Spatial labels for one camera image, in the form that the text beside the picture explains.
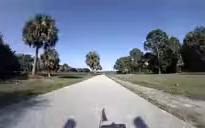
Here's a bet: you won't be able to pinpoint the sandy gravel strip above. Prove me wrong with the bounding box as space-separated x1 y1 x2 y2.
104 74 205 128

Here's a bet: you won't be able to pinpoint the robot's own part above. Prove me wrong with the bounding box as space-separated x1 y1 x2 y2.
62 118 78 128
133 115 149 128

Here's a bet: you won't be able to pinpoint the tall palm tree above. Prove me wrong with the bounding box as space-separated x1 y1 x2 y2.
21 13 60 77

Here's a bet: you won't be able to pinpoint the small distant palm tree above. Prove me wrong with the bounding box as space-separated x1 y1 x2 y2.
85 50 103 75

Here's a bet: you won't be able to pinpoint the pale concrete path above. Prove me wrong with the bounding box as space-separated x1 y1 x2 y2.
0 73 193 128

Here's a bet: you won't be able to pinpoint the low distant tree line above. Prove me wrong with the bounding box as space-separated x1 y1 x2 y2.
16 53 92 74

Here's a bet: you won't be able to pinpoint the row of leafy trees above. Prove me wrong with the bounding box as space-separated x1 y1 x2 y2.
113 25 205 75

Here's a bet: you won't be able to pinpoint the short palm tree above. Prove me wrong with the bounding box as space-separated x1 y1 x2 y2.
39 48 61 79

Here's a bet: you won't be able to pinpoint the dark dense trees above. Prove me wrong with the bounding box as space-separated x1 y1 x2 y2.
0 28 23 84

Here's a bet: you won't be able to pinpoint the grass verge with shade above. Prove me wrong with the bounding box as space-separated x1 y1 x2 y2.
0 71 98 102

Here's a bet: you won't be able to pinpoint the wide grass field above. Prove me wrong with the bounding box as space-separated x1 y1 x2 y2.
106 72 205 103

